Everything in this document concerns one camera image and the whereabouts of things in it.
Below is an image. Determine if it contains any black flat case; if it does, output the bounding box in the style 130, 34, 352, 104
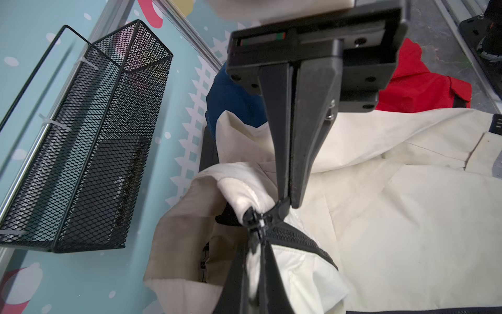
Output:
199, 126, 219, 172

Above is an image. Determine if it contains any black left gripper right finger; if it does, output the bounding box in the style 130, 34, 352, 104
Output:
258, 242, 294, 314

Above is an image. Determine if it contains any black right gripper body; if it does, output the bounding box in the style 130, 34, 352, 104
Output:
226, 1, 410, 113

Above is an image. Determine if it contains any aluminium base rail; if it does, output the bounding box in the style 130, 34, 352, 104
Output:
435, 0, 501, 113

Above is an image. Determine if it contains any cream beige jacket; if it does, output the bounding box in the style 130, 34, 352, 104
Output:
144, 108, 501, 313

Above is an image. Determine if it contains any black wire mesh basket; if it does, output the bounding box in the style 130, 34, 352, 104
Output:
1, 20, 173, 253

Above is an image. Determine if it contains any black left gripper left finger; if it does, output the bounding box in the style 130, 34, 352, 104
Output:
213, 245, 250, 314

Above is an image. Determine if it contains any navy blue jacket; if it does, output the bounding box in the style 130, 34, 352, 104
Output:
205, 62, 267, 139

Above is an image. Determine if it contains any red jacket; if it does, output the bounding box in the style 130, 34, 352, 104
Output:
376, 39, 472, 113

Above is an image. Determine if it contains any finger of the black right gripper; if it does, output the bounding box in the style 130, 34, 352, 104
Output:
290, 57, 343, 209
258, 64, 292, 200

